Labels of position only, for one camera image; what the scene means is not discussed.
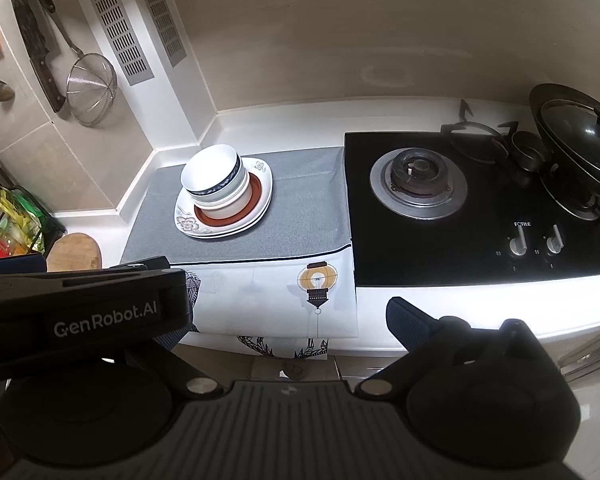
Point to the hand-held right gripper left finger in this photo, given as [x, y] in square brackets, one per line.
[175, 341]

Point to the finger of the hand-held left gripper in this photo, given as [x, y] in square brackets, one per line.
[130, 270]
[17, 263]

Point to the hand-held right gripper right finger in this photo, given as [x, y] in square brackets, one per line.
[412, 322]

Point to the white floral square plate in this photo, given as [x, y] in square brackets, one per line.
[260, 175]
[220, 236]

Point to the plain white bowl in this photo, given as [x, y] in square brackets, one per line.
[230, 207]

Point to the white bowl blue patterned rim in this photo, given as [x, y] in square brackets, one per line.
[207, 167]

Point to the red-brown rimmed plate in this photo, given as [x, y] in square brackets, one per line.
[260, 195]

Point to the round wooden cutting board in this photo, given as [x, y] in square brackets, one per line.
[75, 252]

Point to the black glass gas cooktop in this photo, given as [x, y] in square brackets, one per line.
[480, 250]

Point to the white stove knob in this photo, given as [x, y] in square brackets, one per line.
[517, 240]
[555, 240]

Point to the round steel gas burner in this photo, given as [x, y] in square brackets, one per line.
[580, 205]
[417, 180]

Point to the grey and white printed mat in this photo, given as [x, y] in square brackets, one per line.
[305, 200]

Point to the steel mesh strainer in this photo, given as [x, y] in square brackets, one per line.
[92, 90]

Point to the black iron pot support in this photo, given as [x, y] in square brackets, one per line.
[472, 132]

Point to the small dark metal burner cap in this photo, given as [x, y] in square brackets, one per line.
[527, 152]

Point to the black wok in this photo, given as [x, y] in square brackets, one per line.
[580, 160]

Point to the grey metal vent grille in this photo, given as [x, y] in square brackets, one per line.
[120, 35]
[157, 10]

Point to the glass wok lid black knob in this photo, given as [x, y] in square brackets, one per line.
[575, 125]

